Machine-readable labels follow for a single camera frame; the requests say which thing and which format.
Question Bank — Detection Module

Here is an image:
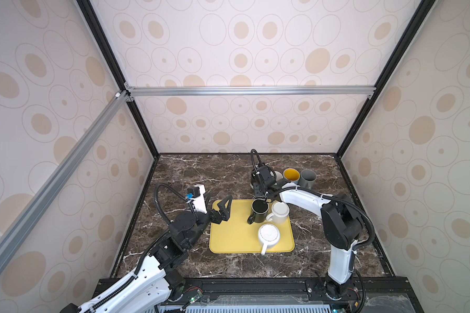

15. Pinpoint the left slanted aluminium rail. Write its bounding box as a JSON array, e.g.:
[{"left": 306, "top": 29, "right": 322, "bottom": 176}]
[{"left": 0, "top": 90, "right": 130, "bottom": 275}]

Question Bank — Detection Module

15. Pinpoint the horizontal aluminium rail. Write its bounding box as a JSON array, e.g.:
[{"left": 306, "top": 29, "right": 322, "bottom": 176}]
[{"left": 129, "top": 85, "right": 376, "bottom": 97}]

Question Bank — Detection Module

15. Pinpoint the small grey mug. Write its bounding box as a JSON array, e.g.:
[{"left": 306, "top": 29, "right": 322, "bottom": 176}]
[{"left": 275, "top": 171, "right": 283, "bottom": 183}]

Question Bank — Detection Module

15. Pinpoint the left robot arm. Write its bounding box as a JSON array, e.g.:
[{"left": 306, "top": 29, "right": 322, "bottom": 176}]
[{"left": 61, "top": 195, "right": 233, "bottom": 312}]

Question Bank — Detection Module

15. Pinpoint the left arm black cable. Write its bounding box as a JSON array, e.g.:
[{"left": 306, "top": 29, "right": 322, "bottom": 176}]
[{"left": 153, "top": 183, "right": 193, "bottom": 226}]

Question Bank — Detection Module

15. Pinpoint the large grey mug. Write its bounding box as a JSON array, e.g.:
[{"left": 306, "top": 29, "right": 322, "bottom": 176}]
[{"left": 298, "top": 169, "right": 317, "bottom": 189}]

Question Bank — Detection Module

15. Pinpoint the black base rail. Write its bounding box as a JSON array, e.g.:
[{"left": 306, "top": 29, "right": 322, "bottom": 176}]
[{"left": 85, "top": 276, "right": 424, "bottom": 313}]

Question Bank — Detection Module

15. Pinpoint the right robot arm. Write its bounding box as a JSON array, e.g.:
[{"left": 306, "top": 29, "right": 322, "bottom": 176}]
[{"left": 251, "top": 163, "right": 375, "bottom": 300}]

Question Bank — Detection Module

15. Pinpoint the black mug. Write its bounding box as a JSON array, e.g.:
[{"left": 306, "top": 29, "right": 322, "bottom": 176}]
[{"left": 247, "top": 199, "right": 269, "bottom": 224}]

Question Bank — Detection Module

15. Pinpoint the yellow plastic tray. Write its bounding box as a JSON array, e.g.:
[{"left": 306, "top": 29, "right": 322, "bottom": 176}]
[{"left": 209, "top": 200, "right": 295, "bottom": 254}]

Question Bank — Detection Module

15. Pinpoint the white mug upside down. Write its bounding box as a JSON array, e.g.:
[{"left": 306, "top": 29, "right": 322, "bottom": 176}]
[{"left": 257, "top": 224, "right": 281, "bottom": 256}]

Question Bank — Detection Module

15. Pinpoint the cream white mug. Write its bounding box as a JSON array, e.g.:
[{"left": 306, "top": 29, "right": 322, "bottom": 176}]
[{"left": 266, "top": 202, "right": 290, "bottom": 224}]

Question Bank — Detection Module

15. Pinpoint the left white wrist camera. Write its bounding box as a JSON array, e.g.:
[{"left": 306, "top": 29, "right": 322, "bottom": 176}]
[{"left": 186, "top": 184, "right": 207, "bottom": 214}]

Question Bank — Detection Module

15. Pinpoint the blue mug yellow inside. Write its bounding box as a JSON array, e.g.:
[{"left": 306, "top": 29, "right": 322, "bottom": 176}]
[{"left": 283, "top": 168, "right": 300, "bottom": 185}]

